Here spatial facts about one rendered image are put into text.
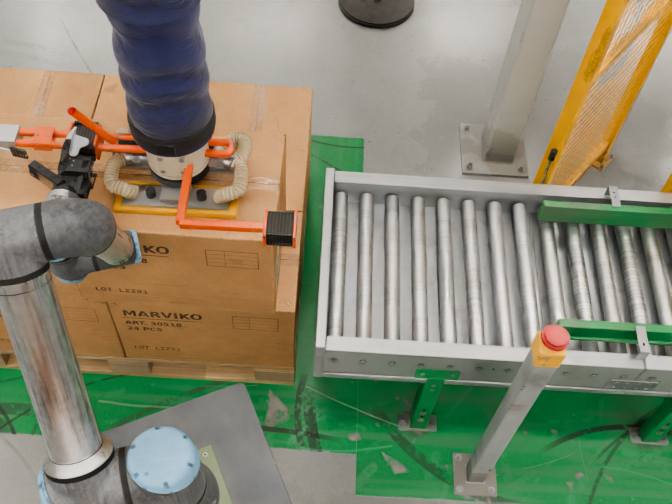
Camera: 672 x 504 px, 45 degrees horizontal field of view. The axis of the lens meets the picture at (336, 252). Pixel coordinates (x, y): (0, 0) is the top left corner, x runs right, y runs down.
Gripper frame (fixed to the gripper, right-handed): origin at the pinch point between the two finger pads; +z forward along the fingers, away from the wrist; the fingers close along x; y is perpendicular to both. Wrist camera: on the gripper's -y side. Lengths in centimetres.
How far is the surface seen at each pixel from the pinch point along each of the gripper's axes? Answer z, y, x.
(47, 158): 3.9, -11.9, -13.5
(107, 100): 67, -15, -53
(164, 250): -20.1, 25.1, -21.0
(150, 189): -9.0, 21.0, -8.0
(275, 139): 17, 53, -13
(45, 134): -0.2, -7.7, 1.5
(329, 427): -34, 76, -108
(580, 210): 24, 155, -45
